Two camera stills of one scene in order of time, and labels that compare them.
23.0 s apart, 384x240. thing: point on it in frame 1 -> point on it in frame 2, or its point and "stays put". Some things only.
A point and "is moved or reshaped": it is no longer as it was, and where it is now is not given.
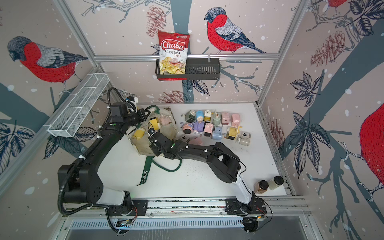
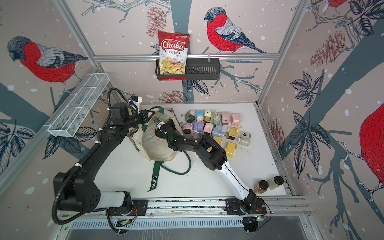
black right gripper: [153, 149] -> [171, 125]
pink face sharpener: [187, 128] stays put
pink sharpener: [225, 119] stays put
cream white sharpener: [244, 138] stays put
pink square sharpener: [235, 120] stays put
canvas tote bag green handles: [162, 121] is moved or reshaped
